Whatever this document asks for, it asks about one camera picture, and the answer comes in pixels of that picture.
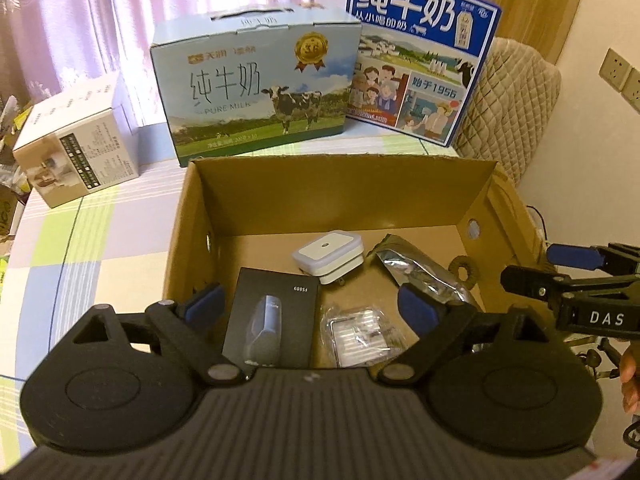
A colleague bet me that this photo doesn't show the brown hair scrunchie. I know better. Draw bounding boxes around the brown hair scrunchie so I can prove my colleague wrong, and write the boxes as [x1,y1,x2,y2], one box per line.
[448,256,480,289]

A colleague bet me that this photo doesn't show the silver foil bag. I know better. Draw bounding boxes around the silver foil bag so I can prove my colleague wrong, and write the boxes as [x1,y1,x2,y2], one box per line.
[366,234,480,310]

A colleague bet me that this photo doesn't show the metal rack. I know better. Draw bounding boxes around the metal rack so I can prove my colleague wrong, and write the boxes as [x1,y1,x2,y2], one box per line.
[320,306,407,368]

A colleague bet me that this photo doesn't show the black product box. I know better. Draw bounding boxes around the black product box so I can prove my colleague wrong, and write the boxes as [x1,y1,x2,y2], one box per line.
[222,268,320,375]

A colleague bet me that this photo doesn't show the clear plastic container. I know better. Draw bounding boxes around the clear plastic container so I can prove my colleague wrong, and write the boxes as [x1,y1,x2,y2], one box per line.
[292,230,364,285]

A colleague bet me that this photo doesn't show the person's right hand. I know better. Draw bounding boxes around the person's right hand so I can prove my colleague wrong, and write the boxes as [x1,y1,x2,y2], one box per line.
[620,341,640,413]

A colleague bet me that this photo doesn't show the checkered table cloth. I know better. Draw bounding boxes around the checkered table cloth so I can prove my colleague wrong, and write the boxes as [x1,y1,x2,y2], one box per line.
[0,119,459,461]

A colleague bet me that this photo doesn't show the brown cardboard box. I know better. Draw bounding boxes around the brown cardboard box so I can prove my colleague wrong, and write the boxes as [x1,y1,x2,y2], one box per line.
[162,154,549,371]

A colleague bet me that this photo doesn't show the quilted beige chair cover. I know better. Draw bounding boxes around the quilted beige chair cover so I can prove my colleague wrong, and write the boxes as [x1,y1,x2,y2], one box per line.
[454,38,562,183]

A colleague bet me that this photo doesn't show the white appliance box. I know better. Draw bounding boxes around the white appliance box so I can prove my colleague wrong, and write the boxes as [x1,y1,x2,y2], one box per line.
[13,72,139,208]

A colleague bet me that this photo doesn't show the cardboard boxes pile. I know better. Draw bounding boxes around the cardboard boxes pile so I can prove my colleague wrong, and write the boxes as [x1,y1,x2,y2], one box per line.
[1,96,32,259]

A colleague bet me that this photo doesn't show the light blue milk carton box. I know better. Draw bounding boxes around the light blue milk carton box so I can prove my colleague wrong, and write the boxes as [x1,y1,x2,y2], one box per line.
[150,4,361,166]

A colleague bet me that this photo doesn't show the dark blue milk carton box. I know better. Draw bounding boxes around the dark blue milk carton box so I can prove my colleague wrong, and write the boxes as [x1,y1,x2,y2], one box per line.
[346,0,501,148]

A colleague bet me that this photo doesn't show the pink curtain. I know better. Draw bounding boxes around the pink curtain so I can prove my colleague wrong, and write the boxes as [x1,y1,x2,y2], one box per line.
[1,0,310,124]

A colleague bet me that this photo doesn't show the floor power cables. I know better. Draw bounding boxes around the floor power cables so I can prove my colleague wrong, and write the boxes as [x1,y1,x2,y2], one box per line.
[524,204,640,386]

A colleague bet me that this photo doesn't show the wall socket plate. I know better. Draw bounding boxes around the wall socket plate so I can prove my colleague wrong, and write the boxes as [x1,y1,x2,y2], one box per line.
[599,48,639,110]

